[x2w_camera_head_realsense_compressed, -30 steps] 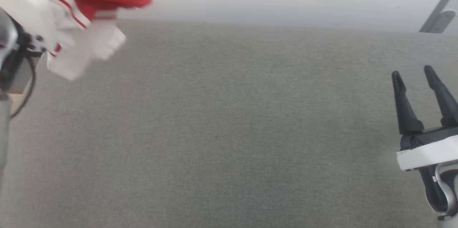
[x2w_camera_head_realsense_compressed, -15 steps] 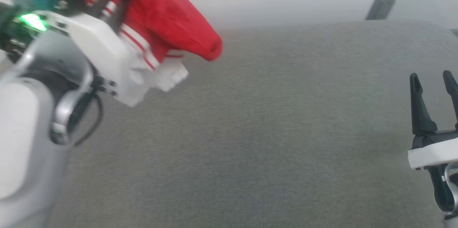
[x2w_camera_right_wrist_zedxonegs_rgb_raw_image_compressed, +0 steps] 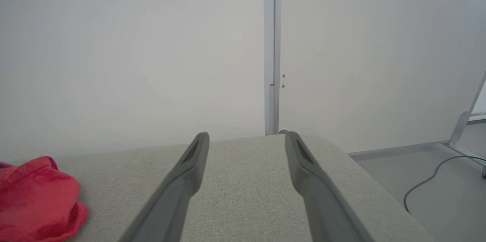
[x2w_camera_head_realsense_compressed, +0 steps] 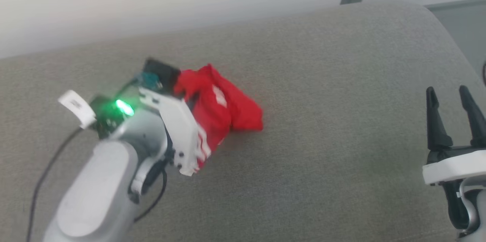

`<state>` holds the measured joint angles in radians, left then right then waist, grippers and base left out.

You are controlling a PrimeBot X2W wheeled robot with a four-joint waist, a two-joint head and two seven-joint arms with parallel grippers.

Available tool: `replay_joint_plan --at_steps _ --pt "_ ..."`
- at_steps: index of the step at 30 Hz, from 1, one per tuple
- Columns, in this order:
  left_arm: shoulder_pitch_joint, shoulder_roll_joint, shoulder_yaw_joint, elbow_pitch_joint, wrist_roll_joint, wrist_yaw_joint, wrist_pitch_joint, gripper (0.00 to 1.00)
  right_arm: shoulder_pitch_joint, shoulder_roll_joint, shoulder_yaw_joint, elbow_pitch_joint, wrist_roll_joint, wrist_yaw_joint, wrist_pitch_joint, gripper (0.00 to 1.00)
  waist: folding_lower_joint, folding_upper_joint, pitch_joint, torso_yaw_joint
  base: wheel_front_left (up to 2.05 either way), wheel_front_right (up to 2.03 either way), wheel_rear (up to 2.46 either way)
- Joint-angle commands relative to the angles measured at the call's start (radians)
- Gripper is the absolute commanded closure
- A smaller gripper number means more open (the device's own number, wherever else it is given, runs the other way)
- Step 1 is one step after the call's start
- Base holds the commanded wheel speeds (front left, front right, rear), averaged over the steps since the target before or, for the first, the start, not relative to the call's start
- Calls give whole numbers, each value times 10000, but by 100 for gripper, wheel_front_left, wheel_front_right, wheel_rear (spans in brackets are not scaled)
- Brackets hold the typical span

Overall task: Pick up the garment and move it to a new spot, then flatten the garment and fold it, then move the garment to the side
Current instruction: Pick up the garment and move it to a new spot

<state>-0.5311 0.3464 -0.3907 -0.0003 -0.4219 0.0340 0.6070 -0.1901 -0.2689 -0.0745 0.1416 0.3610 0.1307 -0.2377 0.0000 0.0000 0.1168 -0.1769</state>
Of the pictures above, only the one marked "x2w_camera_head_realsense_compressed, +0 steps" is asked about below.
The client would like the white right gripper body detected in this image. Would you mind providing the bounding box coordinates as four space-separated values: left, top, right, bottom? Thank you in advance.
422 144 486 186

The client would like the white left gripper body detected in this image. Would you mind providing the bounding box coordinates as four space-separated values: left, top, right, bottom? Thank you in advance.
139 87 202 176

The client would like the red garment with white stripes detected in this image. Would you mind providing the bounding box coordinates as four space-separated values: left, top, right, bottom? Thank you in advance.
174 63 264 170

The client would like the white cable tag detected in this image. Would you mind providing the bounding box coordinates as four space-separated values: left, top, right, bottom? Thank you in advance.
58 90 96 129

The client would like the thin black cable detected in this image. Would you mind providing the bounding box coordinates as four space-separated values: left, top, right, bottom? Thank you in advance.
26 127 84 242
133 169 168 223

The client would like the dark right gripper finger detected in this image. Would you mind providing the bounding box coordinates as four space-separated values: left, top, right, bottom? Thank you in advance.
459 85 486 147
426 87 453 151

